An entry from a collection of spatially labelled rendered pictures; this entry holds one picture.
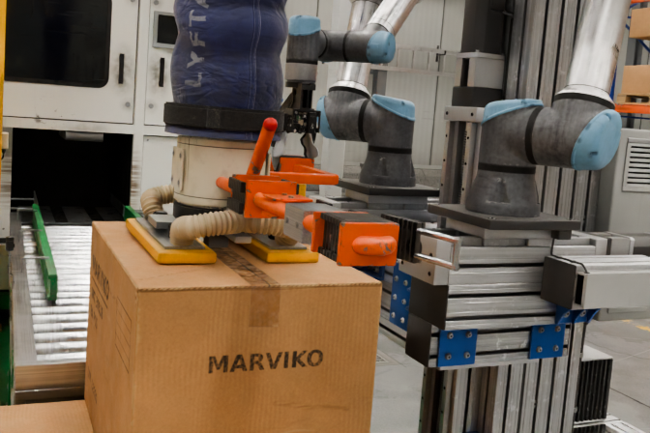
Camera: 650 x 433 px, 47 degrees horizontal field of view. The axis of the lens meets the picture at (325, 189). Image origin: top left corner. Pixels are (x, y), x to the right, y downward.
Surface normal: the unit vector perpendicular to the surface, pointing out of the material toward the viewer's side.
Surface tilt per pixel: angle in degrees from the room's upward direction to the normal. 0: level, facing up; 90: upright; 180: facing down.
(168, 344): 90
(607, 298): 90
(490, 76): 90
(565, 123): 72
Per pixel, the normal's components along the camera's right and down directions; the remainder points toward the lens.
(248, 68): 0.42, -0.12
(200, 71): -0.22, -0.18
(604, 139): 0.73, 0.25
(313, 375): 0.39, 0.12
